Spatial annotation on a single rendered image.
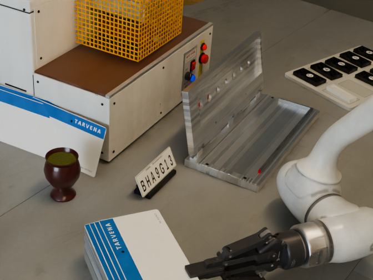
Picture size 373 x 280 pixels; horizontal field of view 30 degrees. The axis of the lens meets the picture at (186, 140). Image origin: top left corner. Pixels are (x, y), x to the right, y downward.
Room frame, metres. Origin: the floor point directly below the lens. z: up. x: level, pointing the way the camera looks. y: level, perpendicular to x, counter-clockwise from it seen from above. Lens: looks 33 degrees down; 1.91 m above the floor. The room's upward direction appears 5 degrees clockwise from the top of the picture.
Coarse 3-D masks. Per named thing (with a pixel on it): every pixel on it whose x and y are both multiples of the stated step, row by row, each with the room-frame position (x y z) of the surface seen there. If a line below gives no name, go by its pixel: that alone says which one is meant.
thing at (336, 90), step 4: (332, 84) 1.94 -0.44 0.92; (328, 88) 1.92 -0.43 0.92; (332, 88) 1.91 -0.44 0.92; (336, 88) 1.92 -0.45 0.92; (340, 88) 1.92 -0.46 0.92; (332, 92) 1.91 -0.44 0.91; (336, 92) 1.89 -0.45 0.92; (340, 92) 1.90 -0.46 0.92; (344, 92) 1.90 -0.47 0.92; (348, 92) 1.90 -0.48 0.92; (340, 96) 1.88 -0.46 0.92; (344, 96) 1.87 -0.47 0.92; (348, 96) 1.87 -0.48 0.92; (352, 96) 1.87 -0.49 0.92; (348, 100) 1.86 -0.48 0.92; (352, 100) 1.86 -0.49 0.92
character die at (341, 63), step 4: (328, 60) 2.12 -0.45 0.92; (332, 60) 2.13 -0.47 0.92; (336, 60) 2.12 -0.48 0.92; (340, 60) 2.12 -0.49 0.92; (328, 64) 2.10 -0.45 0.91; (332, 64) 2.09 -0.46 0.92; (336, 64) 2.09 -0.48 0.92; (340, 64) 2.09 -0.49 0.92; (344, 64) 2.09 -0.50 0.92; (348, 64) 2.10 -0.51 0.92; (336, 68) 2.08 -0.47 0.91; (340, 68) 2.07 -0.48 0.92; (344, 68) 2.06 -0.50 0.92; (348, 68) 2.07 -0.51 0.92; (352, 68) 2.07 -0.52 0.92; (356, 68) 2.07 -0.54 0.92; (344, 72) 2.06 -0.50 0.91; (348, 72) 2.05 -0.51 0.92; (352, 72) 2.06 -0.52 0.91
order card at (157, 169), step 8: (168, 152) 1.44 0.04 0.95; (160, 160) 1.41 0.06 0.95; (168, 160) 1.43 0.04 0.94; (144, 168) 1.35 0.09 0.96; (152, 168) 1.37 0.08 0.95; (160, 168) 1.39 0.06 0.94; (168, 168) 1.42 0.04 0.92; (136, 176) 1.32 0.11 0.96; (144, 176) 1.34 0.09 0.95; (152, 176) 1.36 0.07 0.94; (160, 176) 1.38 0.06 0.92; (144, 184) 1.32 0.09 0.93; (152, 184) 1.35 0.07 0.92; (144, 192) 1.31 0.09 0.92
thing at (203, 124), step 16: (256, 32) 1.86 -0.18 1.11; (240, 48) 1.74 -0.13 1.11; (256, 48) 1.85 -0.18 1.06; (224, 64) 1.65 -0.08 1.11; (240, 64) 1.75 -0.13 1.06; (256, 64) 1.84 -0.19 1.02; (208, 80) 1.58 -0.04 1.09; (224, 80) 1.66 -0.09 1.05; (240, 80) 1.74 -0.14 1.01; (256, 80) 1.81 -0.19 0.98; (192, 96) 1.48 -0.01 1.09; (224, 96) 1.65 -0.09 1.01; (240, 96) 1.71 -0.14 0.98; (192, 112) 1.47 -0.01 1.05; (208, 112) 1.56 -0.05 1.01; (224, 112) 1.62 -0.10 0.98; (240, 112) 1.71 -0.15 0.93; (192, 128) 1.46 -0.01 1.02; (208, 128) 1.53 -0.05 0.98; (192, 144) 1.46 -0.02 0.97
